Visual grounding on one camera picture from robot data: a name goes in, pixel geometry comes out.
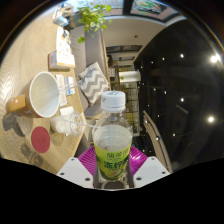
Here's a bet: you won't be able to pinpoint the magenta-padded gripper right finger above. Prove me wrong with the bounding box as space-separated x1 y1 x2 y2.
128 145 171 189

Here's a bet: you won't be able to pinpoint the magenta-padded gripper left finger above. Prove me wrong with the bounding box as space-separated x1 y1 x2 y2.
56 145 98 190

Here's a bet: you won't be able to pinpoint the clear bottle with green label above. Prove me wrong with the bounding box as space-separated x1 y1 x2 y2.
92 90 134 190

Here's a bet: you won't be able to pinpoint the flat round red coaster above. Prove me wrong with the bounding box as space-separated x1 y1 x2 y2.
30 125 52 154

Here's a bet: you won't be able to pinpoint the small clear glass jar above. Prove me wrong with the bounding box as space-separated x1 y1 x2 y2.
49 111 85 137

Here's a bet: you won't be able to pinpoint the white mug with tan outside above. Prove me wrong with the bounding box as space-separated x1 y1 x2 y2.
5 71 62 119

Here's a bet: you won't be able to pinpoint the white printed paper packets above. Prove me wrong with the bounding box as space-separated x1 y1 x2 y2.
54 73 77 108

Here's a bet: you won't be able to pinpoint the grey white chevron cushion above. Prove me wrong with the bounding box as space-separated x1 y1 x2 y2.
77 61 111 107

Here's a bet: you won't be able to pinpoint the white printed card box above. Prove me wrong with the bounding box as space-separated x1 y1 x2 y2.
48 49 77 71

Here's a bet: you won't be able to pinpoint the grey upholstered bench seat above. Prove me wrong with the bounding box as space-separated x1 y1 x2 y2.
69 25 112 118

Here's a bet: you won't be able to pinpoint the group of ceiling spot lights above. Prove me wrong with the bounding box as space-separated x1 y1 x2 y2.
145 52 222 138

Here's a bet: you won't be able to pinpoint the green leafy potted plant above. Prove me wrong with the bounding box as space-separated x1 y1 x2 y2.
76 2 113 45

